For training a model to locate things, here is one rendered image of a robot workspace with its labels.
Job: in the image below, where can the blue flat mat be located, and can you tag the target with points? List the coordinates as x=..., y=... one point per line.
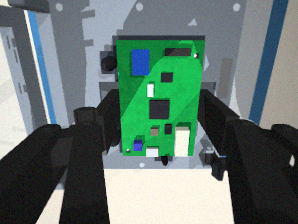
x=274, y=30

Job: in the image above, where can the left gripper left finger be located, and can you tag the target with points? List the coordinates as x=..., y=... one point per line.
x=26, y=186

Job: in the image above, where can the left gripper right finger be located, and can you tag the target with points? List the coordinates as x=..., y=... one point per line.
x=255, y=159

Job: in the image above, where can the green circuit board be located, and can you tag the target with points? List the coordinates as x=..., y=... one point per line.
x=159, y=87

